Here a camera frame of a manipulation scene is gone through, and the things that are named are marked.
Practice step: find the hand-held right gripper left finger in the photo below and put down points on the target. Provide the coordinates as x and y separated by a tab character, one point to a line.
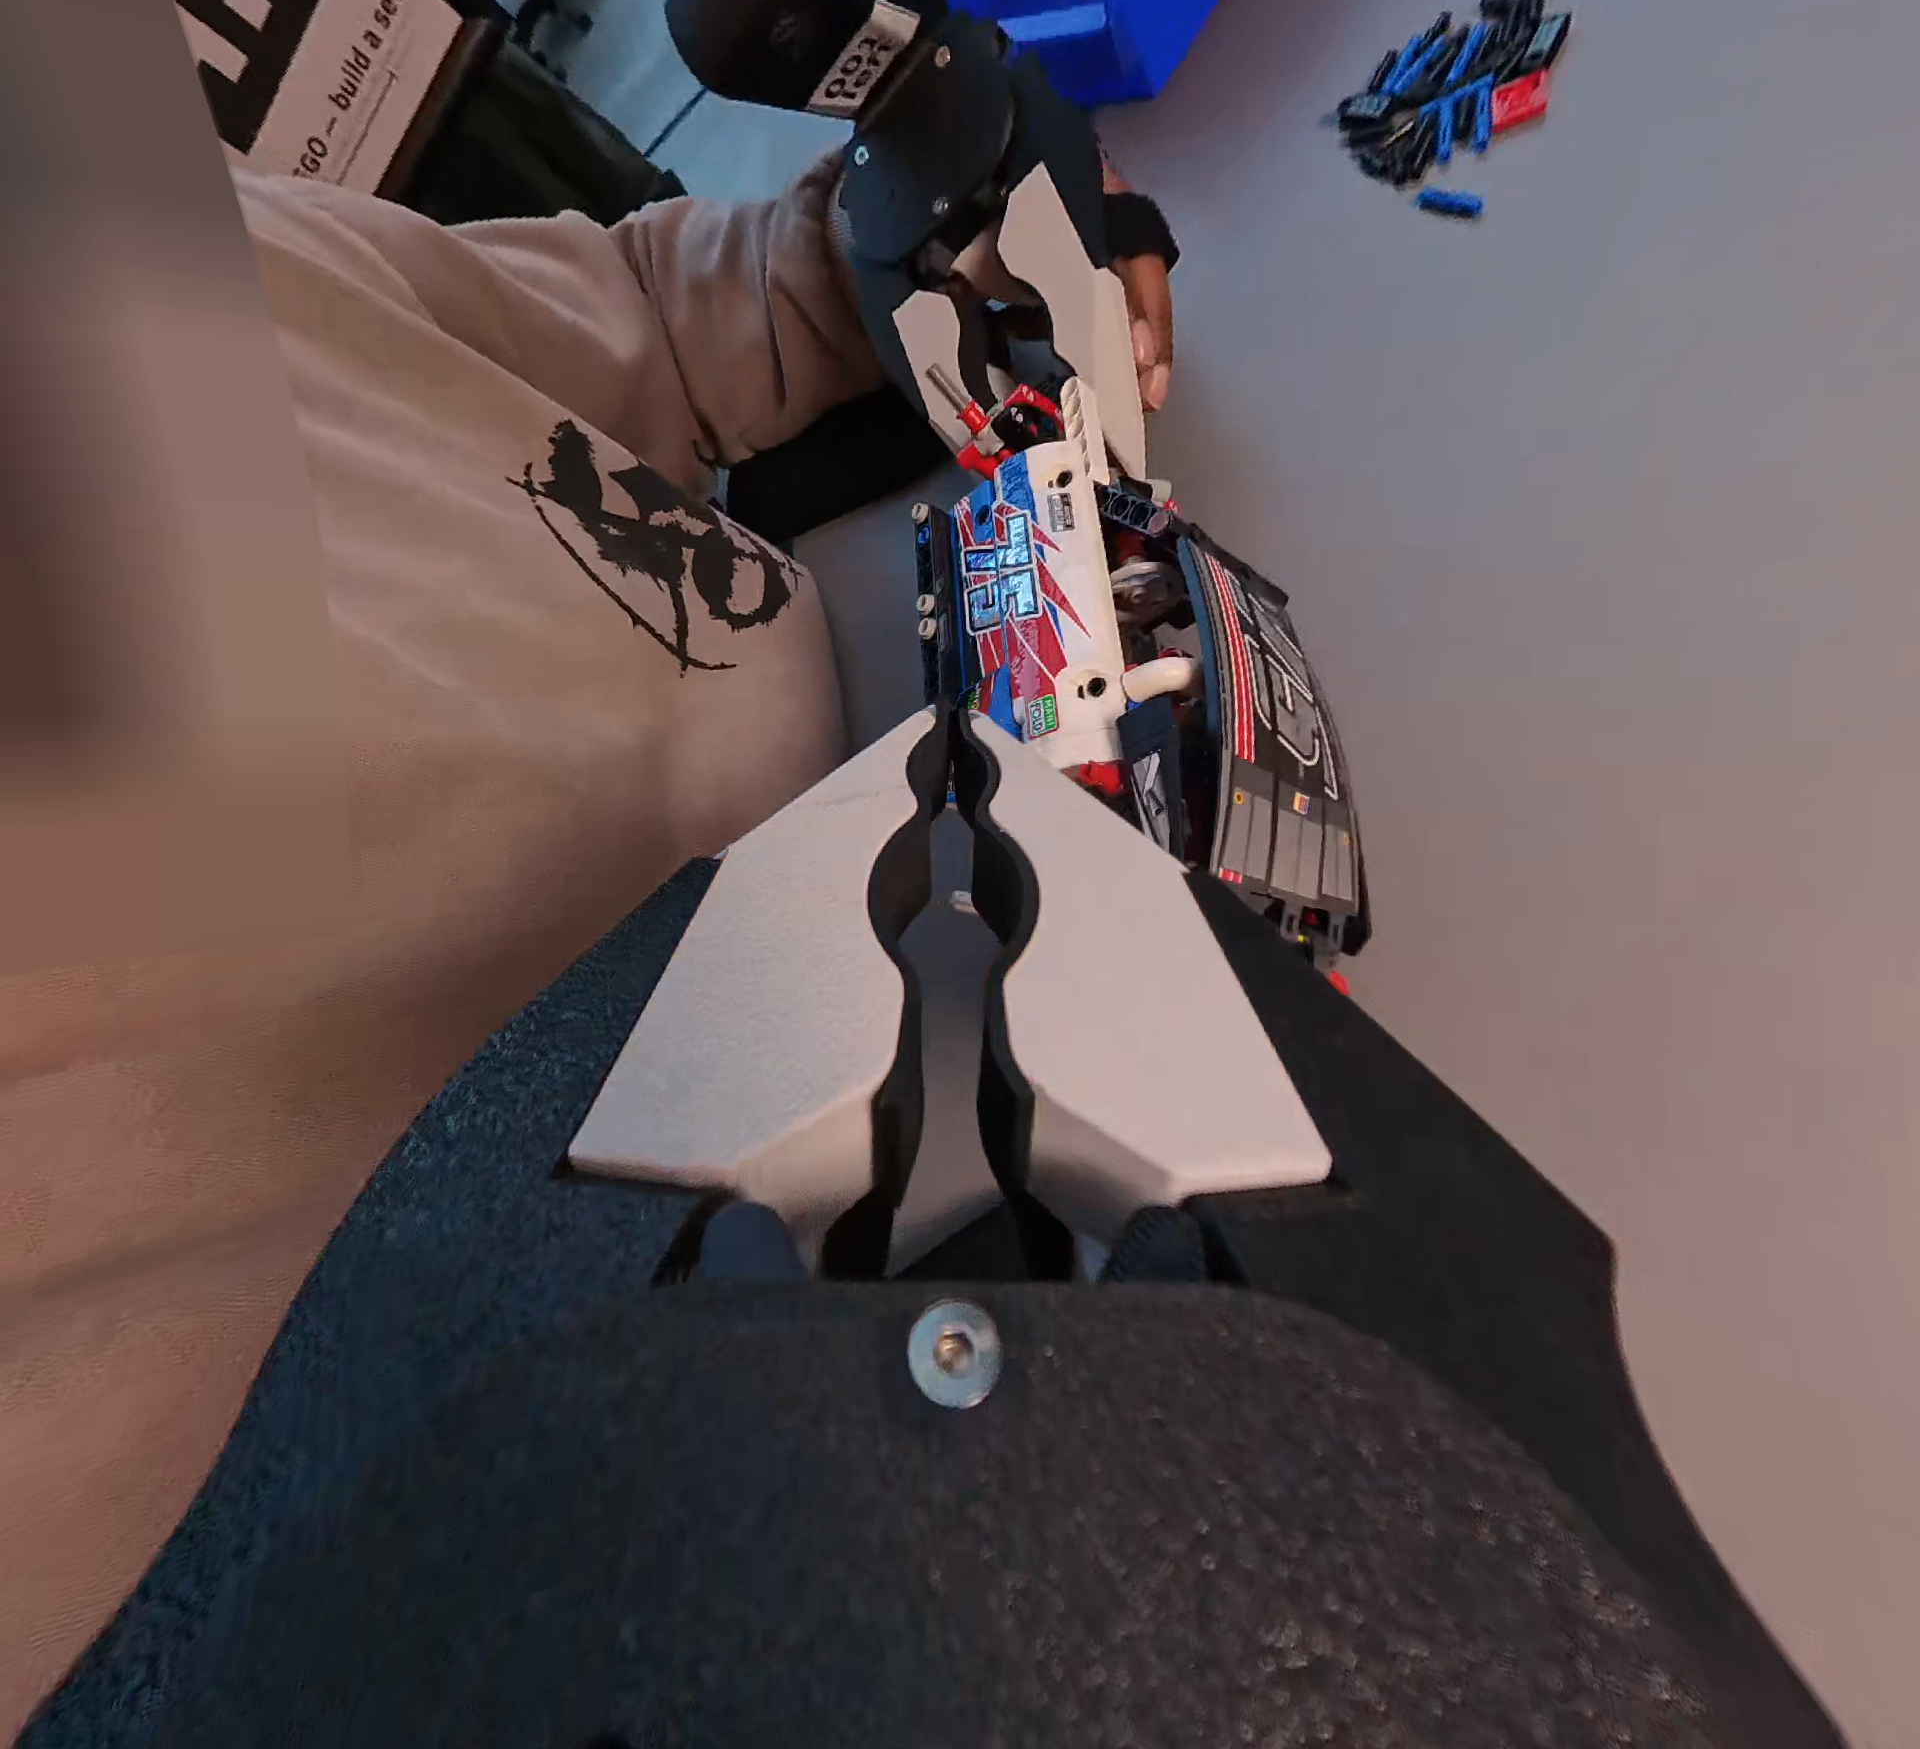
749	1031

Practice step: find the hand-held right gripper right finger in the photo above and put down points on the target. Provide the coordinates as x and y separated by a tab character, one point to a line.
1156	1031

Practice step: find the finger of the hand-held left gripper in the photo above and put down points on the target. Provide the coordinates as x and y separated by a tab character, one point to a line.
936	341
1080	294

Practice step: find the lego race car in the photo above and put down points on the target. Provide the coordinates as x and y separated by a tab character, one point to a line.
1035	607

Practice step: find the person's left forearm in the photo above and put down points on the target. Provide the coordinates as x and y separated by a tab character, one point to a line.
672	280

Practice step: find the pile of blue lego pieces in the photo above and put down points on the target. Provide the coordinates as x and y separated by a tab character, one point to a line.
1454	86

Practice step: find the person's left hand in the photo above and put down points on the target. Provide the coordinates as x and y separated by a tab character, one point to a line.
1147	341

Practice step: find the person's torso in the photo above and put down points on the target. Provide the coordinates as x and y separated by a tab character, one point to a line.
522	756

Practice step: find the black framed marker sign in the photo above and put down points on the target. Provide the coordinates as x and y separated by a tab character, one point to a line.
314	20

